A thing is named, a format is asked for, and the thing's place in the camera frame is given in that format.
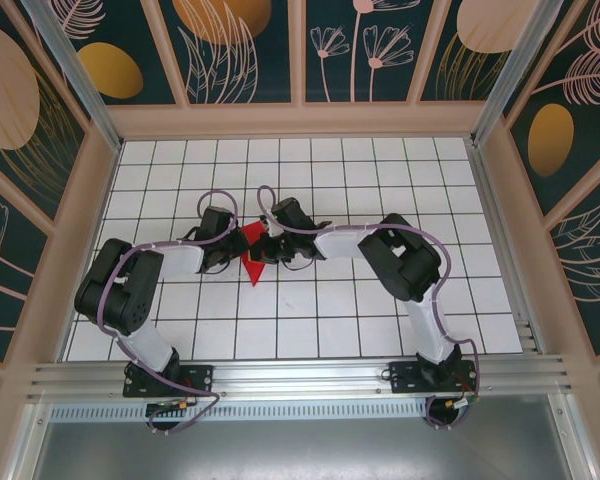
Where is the red square paper sheet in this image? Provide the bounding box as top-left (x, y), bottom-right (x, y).
top-left (238, 222), bottom-right (272, 288)

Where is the grey metal sheet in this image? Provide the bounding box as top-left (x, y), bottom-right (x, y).
top-left (29, 394), bottom-right (597, 480)

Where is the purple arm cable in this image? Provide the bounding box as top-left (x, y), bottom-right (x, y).
top-left (93, 189), bottom-right (241, 436)
top-left (257, 184), bottom-right (480, 432)

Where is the long aluminium mounting rail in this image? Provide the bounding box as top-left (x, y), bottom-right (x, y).
top-left (27, 354), bottom-right (574, 402)

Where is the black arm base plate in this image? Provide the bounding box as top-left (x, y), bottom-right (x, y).
top-left (388, 360), bottom-right (480, 394)
top-left (123, 363), bottom-right (215, 399)

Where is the grey slotted cable duct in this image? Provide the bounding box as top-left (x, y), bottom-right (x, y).
top-left (49, 403), bottom-right (431, 422)

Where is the aluminium corner post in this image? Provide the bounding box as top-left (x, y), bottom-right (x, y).
top-left (22, 0), bottom-right (125, 152)
top-left (471, 0), bottom-right (567, 147)

